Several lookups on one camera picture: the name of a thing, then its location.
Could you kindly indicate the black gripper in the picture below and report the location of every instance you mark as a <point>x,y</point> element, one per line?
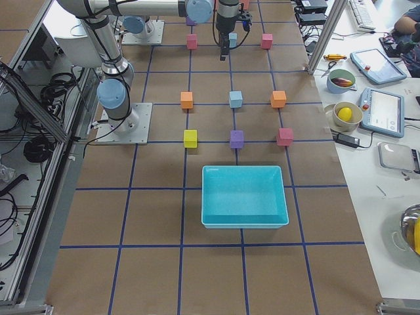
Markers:
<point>224,22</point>

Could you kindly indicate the light blue foam block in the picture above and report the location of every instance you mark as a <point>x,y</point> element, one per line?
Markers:
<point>235,99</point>
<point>233,40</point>

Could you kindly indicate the person forearm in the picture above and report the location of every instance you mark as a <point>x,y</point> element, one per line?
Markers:
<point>405,25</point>

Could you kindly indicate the pink foam block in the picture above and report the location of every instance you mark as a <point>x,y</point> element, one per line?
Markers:
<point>266,41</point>
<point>284,137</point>
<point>192,41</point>

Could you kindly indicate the purple foam block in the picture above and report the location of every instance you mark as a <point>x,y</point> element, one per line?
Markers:
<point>190,22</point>
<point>236,139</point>

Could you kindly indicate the orange foam block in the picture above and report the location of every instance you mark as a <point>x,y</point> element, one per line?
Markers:
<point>278,99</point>
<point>186,100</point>

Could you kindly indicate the black power adapter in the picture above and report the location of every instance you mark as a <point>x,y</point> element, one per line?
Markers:
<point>347,140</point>
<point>314,19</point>

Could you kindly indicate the black electronics box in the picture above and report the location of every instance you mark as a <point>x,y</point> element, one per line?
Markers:
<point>312,4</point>

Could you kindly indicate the yellow foam block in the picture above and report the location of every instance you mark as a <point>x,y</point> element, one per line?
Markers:
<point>190,138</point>

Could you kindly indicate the scissors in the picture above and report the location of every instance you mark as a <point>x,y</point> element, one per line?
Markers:
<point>330,65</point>

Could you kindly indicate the dark red fruit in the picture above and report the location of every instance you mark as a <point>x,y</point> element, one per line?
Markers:
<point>342,82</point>

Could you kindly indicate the green bowl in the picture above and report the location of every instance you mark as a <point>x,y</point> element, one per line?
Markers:
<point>339,73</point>

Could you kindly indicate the beige plate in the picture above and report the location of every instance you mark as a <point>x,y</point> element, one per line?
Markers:
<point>329,111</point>

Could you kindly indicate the yellow lemon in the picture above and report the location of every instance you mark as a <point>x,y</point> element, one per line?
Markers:
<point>345,114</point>

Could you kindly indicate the beige bowl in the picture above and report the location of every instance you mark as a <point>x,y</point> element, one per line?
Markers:
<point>357,114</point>

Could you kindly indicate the white keyboard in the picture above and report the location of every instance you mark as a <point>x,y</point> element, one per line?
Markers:
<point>360,15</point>

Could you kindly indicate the blue teach pendant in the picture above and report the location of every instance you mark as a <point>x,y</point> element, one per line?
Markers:
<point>377,66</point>
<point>383,112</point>

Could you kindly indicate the turquoise plastic tray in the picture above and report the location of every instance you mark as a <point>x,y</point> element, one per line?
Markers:
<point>250,196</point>

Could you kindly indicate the grey kitchen scale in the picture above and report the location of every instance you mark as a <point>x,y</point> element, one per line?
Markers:
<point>398,157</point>

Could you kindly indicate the metal bowl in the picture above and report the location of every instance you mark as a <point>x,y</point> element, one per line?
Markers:
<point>407,237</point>

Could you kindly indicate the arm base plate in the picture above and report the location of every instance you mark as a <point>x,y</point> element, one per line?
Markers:
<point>140,32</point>
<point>134,130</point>

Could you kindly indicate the aluminium frame post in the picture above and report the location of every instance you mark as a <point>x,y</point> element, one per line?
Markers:
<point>331,21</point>

